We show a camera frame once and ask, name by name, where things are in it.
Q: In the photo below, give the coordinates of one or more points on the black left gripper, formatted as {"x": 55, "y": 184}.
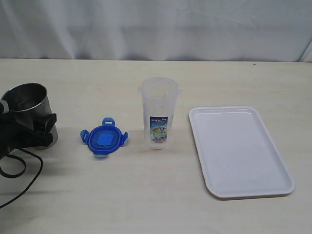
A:
{"x": 14, "y": 135}

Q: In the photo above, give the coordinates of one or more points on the stainless steel cup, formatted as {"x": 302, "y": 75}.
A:
{"x": 29, "y": 105}

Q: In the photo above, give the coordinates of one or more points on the blue plastic lid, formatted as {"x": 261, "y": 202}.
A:
{"x": 104, "y": 139}

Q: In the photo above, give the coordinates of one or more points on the clear plastic tall container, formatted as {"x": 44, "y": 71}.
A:
{"x": 159, "y": 96}

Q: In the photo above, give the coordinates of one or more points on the white curtain backdrop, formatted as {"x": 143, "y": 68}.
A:
{"x": 195, "y": 30}

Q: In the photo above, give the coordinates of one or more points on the white plastic tray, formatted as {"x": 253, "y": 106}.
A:
{"x": 237, "y": 155}

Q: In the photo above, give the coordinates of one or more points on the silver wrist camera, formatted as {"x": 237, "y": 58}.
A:
{"x": 4, "y": 108}

